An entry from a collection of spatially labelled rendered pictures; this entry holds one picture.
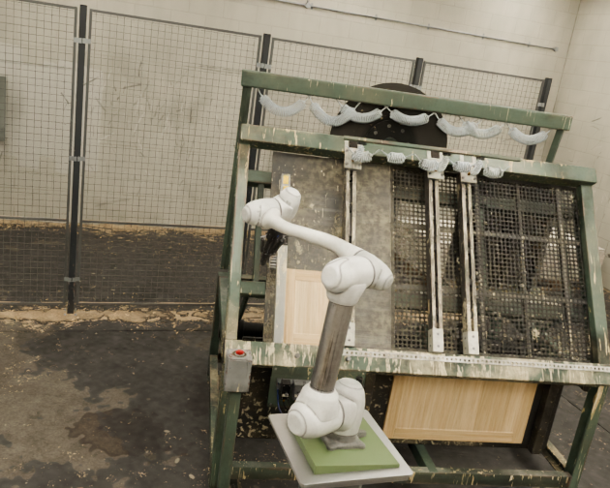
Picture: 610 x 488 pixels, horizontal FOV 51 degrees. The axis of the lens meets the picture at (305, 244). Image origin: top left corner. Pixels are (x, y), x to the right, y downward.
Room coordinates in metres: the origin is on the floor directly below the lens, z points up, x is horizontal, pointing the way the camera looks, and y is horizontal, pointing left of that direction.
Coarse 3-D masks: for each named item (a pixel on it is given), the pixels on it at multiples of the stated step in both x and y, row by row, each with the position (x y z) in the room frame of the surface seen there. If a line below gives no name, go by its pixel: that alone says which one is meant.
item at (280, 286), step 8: (280, 184) 3.58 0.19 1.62; (288, 184) 3.55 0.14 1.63; (280, 192) 3.54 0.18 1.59; (280, 248) 3.34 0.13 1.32; (280, 256) 3.31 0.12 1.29; (280, 264) 3.29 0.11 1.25; (280, 272) 3.26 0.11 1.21; (280, 280) 3.24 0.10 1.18; (280, 288) 3.22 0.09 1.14; (280, 296) 3.19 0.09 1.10; (280, 304) 3.17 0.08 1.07; (280, 312) 3.15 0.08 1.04; (280, 320) 3.12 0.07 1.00; (280, 328) 3.10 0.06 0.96; (280, 336) 3.08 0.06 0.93
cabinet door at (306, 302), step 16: (288, 272) 3.29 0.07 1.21; (304, 272) 3.32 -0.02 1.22; (320, 272) 3.34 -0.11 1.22; (288, 288) 3.25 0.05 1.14; (304, 288) 3.27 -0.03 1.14; (320, 288) 3.29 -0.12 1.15; (288, 304) 3.20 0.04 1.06; (304, 304) 3.22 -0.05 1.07; (320, 304) 3.24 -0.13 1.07; (288, 320) 3.15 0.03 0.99; (304, 320) 3.17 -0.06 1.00; (320, 320) 3.19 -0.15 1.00; (288, 336) 3.11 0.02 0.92; (304, 336) 3.13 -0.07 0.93
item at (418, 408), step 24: (408, 384) 3.38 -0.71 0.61; (432, 384) 3.41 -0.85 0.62; (456, 384) 3.44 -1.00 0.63; (480, 384) 3.47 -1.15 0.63; (504, 384) 3.50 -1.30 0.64; (528, 384) 3.52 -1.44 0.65; (408, 408) 3.39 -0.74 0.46; (432, 408) 3.42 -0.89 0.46; (456, 408) 3.45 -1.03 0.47; (480, 408) 3.47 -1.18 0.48; (504, 408) 3.50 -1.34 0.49; (528, 408) 3.53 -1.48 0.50; (384, 432) 3.36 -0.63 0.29; (408, 432) 3.39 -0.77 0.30; (432, 432) 3.42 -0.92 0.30; (456, 432) 3.45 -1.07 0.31; (480, 432) 3.48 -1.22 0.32; (504, 432) 3.51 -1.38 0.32
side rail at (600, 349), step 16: (576, 192) 4.03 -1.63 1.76; (592, 192) 4.00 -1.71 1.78; (592, 208) 3.94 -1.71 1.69; (576, 224) 3.94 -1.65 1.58; (592, 224) 3.88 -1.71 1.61; (592, 240) 3.82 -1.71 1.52; (592, 256) 3.76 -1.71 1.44; (592, 272) 3.70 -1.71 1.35; (592, 288) 3.65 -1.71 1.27; (592, 304) 3.60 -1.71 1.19; (592, 320) 3.56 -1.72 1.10; (592, 336) 3.52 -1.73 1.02; (608, 352) 3.45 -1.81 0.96
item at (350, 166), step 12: (348, 144) 3.70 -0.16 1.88; (360, 144) 3.58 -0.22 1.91; (348, 156) 3.66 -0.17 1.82; (360, 156) 3.56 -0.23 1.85; (348, 168) 3.64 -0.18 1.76; (360, 168) 3.64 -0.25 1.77; (348, 180) 3.62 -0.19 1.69; (348, 192) 3.58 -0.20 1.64; (348, 204) 3.54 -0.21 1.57; (348, 216) 3.50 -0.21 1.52; (348, 228) 3.46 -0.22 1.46; (348, 240) 3.42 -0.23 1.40; (348, 336) 3.13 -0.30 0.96
